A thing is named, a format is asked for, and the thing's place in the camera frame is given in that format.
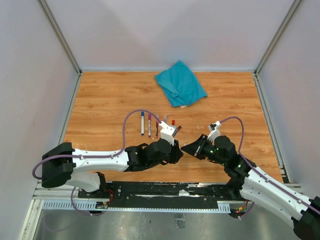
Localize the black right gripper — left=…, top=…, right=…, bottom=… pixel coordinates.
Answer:
left=181, top=134, right=227, bottom=166

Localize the pink translucent gel pen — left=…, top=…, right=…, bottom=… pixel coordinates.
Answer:
left=155, top=114, right=159, bottom=138

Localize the purple white marker pen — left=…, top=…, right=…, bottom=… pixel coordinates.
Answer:
left=148, top=113, right=152, bottom=138

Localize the blue white marker pen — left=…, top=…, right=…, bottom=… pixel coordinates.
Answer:
left=140, top=111, right=145, bottom=136

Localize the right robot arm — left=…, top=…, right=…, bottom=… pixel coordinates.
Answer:
left=181, top=135, right=320, bottom=240

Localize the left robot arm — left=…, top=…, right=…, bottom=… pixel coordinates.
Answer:
left=41, top=138, right=184, bottom=198

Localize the teal folded cloth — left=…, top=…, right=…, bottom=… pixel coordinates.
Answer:
left=155, top=60, right=208, bottom=108

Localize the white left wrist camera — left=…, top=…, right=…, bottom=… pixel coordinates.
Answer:
left=159, top=121, right=178, bottom=146

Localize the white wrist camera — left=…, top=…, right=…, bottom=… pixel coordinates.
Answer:
left=159, top=121, right=178, bottom=146
left=207, top=121, right=221, bottom=143

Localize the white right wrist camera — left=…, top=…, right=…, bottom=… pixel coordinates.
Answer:
left=207, top=121, right=221, bottom=143

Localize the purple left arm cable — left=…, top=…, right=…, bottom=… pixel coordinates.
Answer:
left=31, top=109, right=163, bottom=217

